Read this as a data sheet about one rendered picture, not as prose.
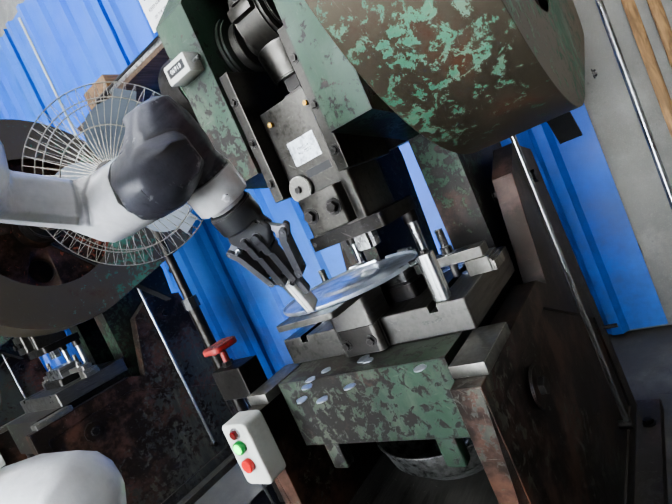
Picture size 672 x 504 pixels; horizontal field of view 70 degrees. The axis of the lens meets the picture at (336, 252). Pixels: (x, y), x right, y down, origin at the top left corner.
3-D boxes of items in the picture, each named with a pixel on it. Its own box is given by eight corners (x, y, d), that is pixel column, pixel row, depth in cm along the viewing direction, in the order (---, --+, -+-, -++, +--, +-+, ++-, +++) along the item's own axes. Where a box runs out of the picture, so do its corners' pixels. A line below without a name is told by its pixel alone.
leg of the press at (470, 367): (682, 777, 67) (436, 191, 59) (595, 749, 74) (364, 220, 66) (663, 407, 141) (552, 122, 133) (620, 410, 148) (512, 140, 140)
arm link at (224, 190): (213, 181, 66) (238, 210, 69) (244, 140, 76) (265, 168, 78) (155, 212, 72) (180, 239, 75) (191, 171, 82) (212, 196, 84)
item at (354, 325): (363, 383, 79) (330, 309, 77) (303, 391, 87) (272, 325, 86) (420, 319, 98) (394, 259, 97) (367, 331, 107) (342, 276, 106)
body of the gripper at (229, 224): (198, 227, 73) (236, 270, 77) (238, 208, 69) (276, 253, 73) (217, 201, 79) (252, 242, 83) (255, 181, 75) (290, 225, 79)
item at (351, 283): (256, 328, 92) (255, 325, 92) (332, 277, 116) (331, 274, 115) (378, 294, 75) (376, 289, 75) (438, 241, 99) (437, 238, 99)
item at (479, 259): (497, 269, 89) (476, 218, 88) (420, 290, 99) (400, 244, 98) (505, 258, 93) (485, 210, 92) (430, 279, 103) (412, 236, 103)
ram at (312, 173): (357, 222, 90) (292, 73, 87) (301, 244, 99) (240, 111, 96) (396, 201, 104) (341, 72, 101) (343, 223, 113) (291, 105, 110)
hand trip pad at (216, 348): (230, 379, 103) (215, 348, 102) (213, 382, 107) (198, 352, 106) (251, 363, 109) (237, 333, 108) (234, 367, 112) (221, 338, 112)
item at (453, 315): (477, 329, 81) (464, 297, 81) (293, 365, 108) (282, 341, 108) (516, 269, 105) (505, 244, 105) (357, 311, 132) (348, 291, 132)
